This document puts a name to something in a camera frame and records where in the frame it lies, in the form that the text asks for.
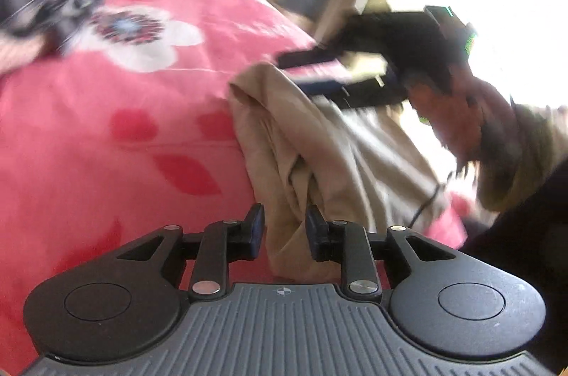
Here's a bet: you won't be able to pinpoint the person's dark clothing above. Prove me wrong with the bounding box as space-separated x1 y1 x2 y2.
461 163 568 374

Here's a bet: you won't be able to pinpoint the fluffy beige houndstooth sweater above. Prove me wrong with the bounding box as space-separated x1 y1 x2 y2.
0 34 50 76

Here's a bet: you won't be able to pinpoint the pink floral blanket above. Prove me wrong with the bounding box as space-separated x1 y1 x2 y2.
0 0 471 376

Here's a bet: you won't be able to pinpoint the black cable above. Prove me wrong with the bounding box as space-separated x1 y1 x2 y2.
409 171 459 227

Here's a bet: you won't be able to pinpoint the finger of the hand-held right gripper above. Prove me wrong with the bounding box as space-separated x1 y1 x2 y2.
275 47 352 69
295 68 385 96

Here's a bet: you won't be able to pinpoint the person's right forearm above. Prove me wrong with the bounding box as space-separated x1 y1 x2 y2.
470 101 568 214

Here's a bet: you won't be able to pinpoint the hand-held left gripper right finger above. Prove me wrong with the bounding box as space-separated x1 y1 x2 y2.
305 205 457 300

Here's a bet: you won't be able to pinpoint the person's right hand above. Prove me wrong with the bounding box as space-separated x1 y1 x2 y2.
407 70 518 175

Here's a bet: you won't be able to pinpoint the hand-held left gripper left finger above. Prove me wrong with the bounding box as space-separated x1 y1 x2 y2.
116 203 266 300

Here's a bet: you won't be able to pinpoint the beige pants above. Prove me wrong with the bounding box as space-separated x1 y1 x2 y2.
228 61 450 283

